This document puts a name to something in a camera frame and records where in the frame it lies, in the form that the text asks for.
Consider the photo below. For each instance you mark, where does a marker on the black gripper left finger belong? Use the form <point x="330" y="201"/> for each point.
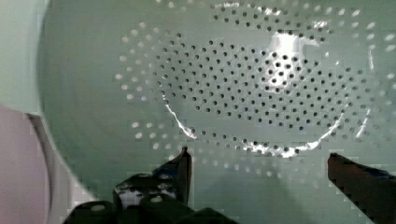
<point x="172" y="179"/>

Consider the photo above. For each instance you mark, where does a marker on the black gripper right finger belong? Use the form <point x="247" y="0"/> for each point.
<point x="372" y="190"/>

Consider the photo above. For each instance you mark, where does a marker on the mint green plastic strainer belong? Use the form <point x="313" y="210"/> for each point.
<point x="260" y="92"/>

